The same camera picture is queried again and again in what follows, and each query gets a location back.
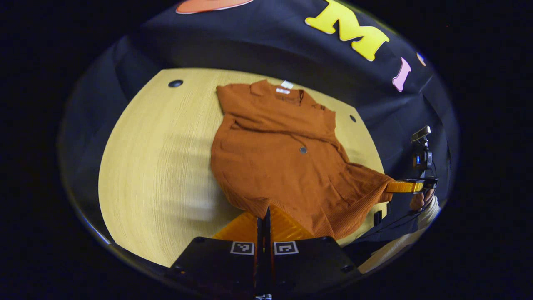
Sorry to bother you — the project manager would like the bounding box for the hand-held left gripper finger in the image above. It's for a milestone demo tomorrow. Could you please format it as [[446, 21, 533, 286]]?
[[166, 210, 262, 298], [264, 205, 363, 298]]

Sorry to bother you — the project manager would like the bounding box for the orange button-up shirt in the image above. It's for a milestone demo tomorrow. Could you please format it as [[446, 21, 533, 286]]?
[[210, 79, 395, 241]]

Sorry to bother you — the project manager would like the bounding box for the black backdrop cloth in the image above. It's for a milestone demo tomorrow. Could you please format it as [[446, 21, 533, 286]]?
[[58, 0, 461, 267]]

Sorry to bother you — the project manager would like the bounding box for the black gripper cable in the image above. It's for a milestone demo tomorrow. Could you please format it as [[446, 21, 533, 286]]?
[[357, 208, 419, 241]]

